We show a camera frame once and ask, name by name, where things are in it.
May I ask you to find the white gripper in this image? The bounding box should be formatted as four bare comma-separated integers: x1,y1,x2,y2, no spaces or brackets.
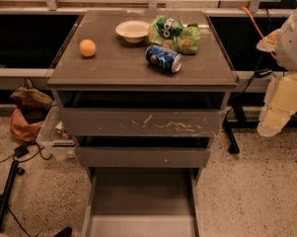
257,8,297,137

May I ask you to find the blue pepsi can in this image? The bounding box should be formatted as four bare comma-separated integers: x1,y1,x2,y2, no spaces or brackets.
145,45,182,73

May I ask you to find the grey drawer cabinet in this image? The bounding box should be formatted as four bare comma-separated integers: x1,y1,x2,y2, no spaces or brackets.
46,9,239,183

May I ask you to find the grey bottom drawer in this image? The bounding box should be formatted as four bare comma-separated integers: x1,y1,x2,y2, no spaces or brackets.
82,168,202,237

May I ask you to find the grey drawer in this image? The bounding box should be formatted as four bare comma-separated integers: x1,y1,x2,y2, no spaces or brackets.
82,168,202,237
76,147,210,168
60,108,225,137

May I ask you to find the grey top drawer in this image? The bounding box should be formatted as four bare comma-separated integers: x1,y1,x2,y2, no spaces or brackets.
60,108,225,137

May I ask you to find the grey middle drawer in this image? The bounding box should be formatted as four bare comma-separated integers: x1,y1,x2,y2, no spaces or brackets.
76,147,210,168

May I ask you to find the black table stand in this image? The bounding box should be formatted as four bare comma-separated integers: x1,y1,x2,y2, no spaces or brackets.
223,98,297,154

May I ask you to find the green chip bag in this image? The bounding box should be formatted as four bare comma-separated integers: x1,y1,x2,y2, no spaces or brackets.
148,16,200,54

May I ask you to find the white bowl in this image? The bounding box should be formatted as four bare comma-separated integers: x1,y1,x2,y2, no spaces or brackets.
115,21,149,43

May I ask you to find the orange fruit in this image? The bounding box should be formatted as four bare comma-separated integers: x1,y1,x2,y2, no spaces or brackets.
79,39,96,57

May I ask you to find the clear plastic bin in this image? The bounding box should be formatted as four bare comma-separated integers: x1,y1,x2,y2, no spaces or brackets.
37,106,76,161

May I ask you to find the brown and orange cloth bag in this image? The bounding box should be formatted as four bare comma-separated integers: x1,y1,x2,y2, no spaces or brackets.
9,78,53,142

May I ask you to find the black power adapter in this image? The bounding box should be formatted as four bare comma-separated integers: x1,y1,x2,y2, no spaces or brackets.
14,144,29,158

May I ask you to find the black floor stand left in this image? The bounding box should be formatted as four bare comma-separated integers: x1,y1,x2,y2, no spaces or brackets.
0,160,19,231

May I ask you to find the orange cable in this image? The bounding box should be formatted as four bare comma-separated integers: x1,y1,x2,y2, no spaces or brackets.
239,6,278,61

